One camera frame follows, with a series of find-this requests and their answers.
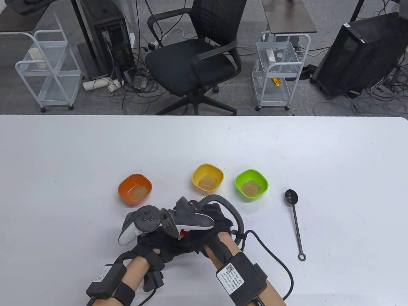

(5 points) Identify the black spoon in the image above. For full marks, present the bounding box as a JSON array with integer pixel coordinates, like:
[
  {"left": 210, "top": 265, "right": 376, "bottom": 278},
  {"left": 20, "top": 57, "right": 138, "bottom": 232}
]
[{"left": 285, "top": 189, "right": 307, "bottom": 261}]

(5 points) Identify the black bag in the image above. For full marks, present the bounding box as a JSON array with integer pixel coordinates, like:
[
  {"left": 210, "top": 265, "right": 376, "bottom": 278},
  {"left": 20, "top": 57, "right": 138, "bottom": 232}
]
[{"left": 6, "top": 0, "right": 64, "bottom": 15}]

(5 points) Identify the grey motion controller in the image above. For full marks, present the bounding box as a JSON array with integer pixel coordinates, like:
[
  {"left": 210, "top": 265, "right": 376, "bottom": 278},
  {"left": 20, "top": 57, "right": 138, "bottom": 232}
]
[
  {"left": 160, "top": 195, "right": 245, "bottom": 249},
  {"left": 118, "top": 206, "right": 162, "bottom": 246}
]

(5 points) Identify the yellow plastic dish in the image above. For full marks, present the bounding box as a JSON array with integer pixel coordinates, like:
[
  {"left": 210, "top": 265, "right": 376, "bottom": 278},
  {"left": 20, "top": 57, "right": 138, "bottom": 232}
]
[{"left": 192, "top": 164, "right": 224, "bottom": 196}]

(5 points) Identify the orange plastic dish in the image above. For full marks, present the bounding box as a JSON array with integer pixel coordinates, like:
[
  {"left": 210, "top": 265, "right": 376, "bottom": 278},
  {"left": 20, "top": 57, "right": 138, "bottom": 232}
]
[{"left": 118, "top": 174, "right": 152, "bottom": 204}]

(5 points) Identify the tangle of black cables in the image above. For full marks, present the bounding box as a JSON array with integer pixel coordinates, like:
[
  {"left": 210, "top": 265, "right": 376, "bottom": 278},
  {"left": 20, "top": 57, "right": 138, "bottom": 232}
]
[{"left": 108, "top": 45, "right": 172, "bottom": 115}]

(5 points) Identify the person's right hand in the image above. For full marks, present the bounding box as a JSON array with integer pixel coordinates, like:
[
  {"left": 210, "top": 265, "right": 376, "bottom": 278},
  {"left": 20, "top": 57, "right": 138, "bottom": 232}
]
[{"left": 182, "top": 201, "right": 235, "bottom": 255}]

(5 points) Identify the black wrist sensor box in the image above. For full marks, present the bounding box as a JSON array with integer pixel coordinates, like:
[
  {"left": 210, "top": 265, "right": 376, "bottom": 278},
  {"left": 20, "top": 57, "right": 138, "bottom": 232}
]
[
  {"left": 216, "top": 252, "right": 268, "bottom": 305},
  {"left": 85, "top": 263, "right": 128, "bottom": 298}
]

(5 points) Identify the tangle of grey cables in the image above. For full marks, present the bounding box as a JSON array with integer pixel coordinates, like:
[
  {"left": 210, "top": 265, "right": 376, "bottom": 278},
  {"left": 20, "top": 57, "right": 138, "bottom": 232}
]
[{"left": 312, "top": 57, "right": 408, "bottom": 117}]

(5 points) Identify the black computer tower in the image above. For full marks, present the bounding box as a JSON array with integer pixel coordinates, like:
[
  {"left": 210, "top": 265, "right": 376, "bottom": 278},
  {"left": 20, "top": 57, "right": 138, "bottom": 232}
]
[
  {"left": 76, "top": 0, "right": 136, "bottom": 80},
  {"left": 310, "top": 12, "right": 408, "bottom": 98}
]

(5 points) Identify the person's left forearm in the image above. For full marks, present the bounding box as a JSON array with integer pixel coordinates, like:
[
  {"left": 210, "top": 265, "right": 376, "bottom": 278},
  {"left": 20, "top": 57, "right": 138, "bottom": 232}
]
[{"left": 84, "top": 255, "right": 164, "bottom": 306}]

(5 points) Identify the grey desk leg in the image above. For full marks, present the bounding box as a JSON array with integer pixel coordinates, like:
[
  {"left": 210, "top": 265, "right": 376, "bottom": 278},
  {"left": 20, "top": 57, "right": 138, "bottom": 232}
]
[{"left": 71, "top": 0, "right": 110, "bottom": 80}]

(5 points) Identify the black office chair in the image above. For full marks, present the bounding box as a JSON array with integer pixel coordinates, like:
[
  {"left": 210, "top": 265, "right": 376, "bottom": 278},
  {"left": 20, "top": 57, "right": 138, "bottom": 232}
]
[{"left": 145, "top": 0, "right": 248, "bottom": 116}]

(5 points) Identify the small brown table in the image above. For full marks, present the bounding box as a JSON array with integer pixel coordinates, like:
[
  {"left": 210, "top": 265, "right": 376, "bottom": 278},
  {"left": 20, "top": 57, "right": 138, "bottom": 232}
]
[{"left": 262, "top": 0, "right": 318, "bottom": 35}]

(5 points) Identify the person's right forearm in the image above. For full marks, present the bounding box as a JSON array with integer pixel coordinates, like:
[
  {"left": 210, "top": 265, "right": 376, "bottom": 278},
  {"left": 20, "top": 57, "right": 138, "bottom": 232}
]
[{"left": 204, "top": 233, "right": 287, "bottom": 306}]

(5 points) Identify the person's left hand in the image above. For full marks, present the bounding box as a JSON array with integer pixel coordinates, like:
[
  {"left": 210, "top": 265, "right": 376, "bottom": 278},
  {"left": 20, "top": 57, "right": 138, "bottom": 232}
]
[{"left": 134, "top": 228, "right": 198, "bottom": 265}]

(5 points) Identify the white tube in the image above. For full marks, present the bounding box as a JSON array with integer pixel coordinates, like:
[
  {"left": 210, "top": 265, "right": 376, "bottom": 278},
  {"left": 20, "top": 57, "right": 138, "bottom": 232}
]
[{"left": 83, "top": 78, "right": 125, "bottom": 92}]

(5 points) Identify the green plastic dish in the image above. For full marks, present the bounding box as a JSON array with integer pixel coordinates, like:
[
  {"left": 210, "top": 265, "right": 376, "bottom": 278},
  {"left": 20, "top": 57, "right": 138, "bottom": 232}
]
[{"left": 235, "top": 169, "right": 269, "bottom": 202}]

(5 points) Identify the white wire utility cart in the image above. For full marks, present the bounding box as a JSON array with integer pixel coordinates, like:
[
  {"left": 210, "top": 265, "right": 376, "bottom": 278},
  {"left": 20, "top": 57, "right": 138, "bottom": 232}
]
[
  {"left": 15, "top": 13, "right": 82, "bottom": 113},
  {"left": 251, "top": 31, "right": 311, "bottom": 112}
]

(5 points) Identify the black sensor cable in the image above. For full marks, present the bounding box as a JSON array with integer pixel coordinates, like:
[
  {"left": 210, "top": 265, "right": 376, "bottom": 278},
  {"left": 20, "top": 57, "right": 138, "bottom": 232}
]
[{"left": 236, "top": 230, "right": 294, "bottom": 306}]

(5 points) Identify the dark desk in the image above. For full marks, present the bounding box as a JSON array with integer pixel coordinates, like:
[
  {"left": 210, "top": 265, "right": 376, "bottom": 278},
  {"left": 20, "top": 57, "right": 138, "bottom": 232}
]
[{"left": 0, "top": 0, "right": 75, "bottom": 33}]

